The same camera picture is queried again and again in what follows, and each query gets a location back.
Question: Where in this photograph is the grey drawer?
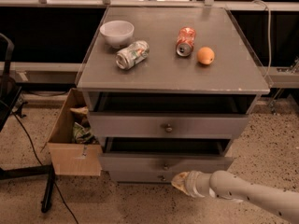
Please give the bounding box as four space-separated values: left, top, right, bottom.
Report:
99 137 234 173
109 171 175 183
88 112 249 139

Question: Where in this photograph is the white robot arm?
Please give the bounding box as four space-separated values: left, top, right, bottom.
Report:
171 171 299 224

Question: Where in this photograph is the grey bottom drawer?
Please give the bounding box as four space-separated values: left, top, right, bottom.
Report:
109 171 175 183

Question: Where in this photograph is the grey top drawer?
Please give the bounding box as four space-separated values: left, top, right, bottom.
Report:
88 112 249 139

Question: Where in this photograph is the grey drawer cabinet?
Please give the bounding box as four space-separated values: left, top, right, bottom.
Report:
76 6 271 142

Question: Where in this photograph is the green snack bag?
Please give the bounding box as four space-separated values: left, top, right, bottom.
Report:
72 122 95 144

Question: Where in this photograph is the cardboard box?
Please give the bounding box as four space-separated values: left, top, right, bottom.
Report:
47 89 102 176

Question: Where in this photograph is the crumpled brown bag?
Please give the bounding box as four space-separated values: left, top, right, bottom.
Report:
70 106 88 126

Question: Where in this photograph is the orange fruit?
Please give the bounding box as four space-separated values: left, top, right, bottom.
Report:
197 47 215 65

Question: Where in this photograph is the crushed green white can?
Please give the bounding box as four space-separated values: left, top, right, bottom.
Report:
116 40 150 70

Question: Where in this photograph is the orange soda can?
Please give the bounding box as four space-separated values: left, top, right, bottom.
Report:
176 27 196 57

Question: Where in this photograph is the white ceramic bowl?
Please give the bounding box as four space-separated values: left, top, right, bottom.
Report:
100 21 135 48

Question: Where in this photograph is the black cable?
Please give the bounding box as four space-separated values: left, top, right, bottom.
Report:
0 98 80 224

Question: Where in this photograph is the white cable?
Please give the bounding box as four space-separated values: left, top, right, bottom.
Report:
251 0 273 79

